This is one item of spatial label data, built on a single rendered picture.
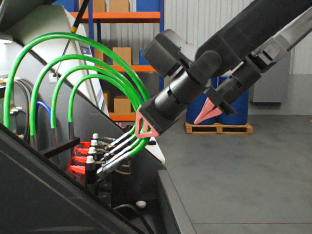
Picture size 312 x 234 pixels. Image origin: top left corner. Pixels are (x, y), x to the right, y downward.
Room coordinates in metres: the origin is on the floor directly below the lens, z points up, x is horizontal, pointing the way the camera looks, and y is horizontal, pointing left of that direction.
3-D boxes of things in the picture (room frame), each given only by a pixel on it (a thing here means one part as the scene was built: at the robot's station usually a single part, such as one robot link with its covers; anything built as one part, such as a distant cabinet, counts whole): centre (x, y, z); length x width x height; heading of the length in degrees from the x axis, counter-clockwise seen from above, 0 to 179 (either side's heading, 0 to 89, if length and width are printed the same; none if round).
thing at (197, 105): (5.70, -1.18, 0.51); 1.20 x 0.85 x 1.02; 88
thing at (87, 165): (0.74, 0.16, 1.00); 0.05 x 0.03 x 0.21; 97
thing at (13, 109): (0.95, 0.46, 1.20); 0.13 x 0.03 x 0.31; 7
